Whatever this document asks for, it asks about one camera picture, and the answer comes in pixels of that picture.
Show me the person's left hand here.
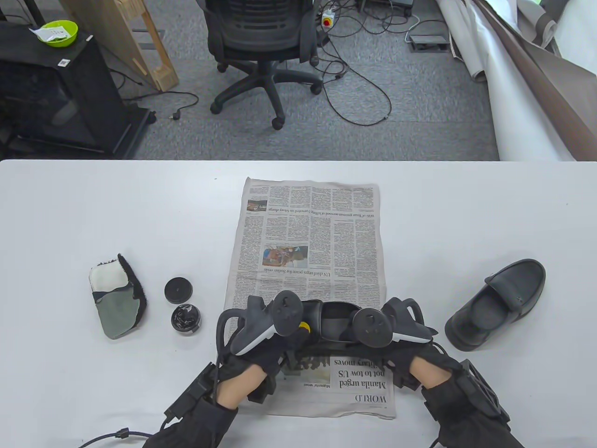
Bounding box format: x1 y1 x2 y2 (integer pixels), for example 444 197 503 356
217 322 312 403

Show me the person's right hand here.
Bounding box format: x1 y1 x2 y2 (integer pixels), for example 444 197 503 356
350 299 463 389

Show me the grey hand controller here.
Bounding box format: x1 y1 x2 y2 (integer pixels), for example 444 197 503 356
352 299 439 349
215 290 304 357

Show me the black leather shoe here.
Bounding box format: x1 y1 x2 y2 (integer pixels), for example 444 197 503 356
298 301 371 357
444 259 546 352

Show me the black shoe polish tin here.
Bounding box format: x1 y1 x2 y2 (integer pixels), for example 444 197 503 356
171 304 201 335

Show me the black round shoe polish lid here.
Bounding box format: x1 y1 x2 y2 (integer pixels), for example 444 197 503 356
164 277 193 304

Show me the printed newspaper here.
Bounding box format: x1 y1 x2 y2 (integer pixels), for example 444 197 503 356
225 177 397 419

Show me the white grey polishing cloth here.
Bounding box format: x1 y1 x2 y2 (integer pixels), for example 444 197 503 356
88 253 148 340

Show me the person's left forearm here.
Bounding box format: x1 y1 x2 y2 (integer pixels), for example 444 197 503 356
142 364 266 448

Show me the person's right forearm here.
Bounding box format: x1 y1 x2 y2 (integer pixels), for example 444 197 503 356
420 366 528 448

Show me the white rolled sheet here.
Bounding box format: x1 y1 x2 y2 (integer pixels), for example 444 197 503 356
436 0 579 161

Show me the brown rolled sheet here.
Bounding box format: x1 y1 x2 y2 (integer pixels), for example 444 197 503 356
473 0 597 161

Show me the grey floor box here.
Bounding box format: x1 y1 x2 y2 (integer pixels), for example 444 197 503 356
409 34 450 52

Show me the black office chair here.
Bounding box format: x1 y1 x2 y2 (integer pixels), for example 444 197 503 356
204 0 324 130

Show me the black cabinet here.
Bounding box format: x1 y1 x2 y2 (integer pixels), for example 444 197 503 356
0 21 157 159

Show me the grey fabric sheet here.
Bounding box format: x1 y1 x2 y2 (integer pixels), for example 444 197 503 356
513 0 572 49

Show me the green bowl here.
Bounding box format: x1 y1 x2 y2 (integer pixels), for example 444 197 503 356
35 20 79 48

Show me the white paper packet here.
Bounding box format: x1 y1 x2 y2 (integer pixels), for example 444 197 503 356
29 26 69 43

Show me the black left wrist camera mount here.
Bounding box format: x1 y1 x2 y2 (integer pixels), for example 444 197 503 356
164 363 277 420

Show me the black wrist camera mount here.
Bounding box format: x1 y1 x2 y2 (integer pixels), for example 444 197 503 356
164 363 277 420
459 359 512 420

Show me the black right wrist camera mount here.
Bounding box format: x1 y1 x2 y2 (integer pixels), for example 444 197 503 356
459 359 512 420

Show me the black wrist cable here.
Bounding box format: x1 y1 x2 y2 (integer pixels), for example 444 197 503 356
78 427 164 448

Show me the long black floor cable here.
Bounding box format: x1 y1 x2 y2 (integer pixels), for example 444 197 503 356
322 28 392 126

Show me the black cable with plug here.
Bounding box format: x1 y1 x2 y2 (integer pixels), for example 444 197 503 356
122 91 200 121

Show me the wooden frame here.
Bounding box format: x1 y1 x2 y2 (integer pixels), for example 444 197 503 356
61 0 180 92

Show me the black metal post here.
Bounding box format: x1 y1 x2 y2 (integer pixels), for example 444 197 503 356
21 0 47 26

